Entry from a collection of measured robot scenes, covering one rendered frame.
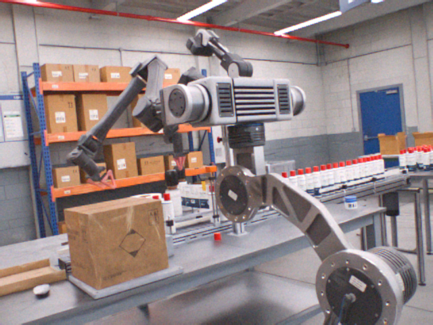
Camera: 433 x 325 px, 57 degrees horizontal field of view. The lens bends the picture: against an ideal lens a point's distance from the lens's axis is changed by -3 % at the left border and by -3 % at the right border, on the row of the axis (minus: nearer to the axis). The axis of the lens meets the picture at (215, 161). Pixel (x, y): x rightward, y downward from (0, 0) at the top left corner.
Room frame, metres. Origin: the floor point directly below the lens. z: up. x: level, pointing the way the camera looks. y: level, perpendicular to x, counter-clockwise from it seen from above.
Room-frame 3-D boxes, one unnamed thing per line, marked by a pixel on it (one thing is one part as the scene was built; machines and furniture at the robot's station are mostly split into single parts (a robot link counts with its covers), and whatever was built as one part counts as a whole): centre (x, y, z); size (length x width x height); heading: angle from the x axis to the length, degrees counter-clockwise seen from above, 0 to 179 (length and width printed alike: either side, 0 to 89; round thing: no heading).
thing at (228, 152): (2.12, -0.08, 1.16); 0.04 x 0.04 x 0.67; 36
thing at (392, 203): (3.45, -1.46, 0.71); 0.15 x 0.12 x 0.34; 36
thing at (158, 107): (1.39, 0.14, 1.45); 0.09 x 0.08 x 0.12; 130
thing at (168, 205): (2.05, 0.26, 0.98); 0.05 x 0.05 x 0.20
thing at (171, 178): (2.39, 0.26, 1.03); 0.09 x 0.09 x 0.30
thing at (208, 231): (2.21, 0.04, 0.85); 1.65 x 0.11 x 0.05; 126
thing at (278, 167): (4.41, -0.52, 0.91); 0.60 x 0.40 x 0.22; 134
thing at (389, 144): (7.07, -3.11, 0.97); 0.47 x 0.41 x 0.37; 127
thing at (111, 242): (1.57, 0.41, 0.99); 0.30 x 0.24 x 0.27; 130
